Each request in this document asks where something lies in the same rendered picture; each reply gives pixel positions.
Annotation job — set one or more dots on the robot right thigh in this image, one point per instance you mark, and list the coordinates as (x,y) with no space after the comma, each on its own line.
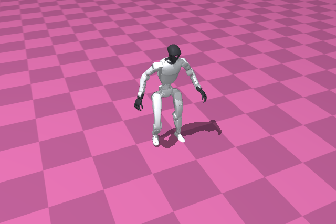
(157,107)

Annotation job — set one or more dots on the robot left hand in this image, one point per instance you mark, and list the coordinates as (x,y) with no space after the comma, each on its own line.
(202,93)

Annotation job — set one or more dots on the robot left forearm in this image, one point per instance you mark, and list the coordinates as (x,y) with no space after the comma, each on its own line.
(194,80)

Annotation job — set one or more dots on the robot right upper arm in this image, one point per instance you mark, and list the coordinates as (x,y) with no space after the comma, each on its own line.
(157,66)

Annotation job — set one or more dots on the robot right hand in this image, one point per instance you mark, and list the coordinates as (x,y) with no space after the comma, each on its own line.
(138,102)

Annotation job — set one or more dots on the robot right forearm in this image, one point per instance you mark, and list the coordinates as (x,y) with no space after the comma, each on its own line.
(142,85)

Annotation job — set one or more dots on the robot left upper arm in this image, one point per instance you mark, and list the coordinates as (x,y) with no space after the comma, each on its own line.
(186,66)

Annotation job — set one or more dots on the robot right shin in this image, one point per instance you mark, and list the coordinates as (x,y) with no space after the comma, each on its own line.
(156,131)

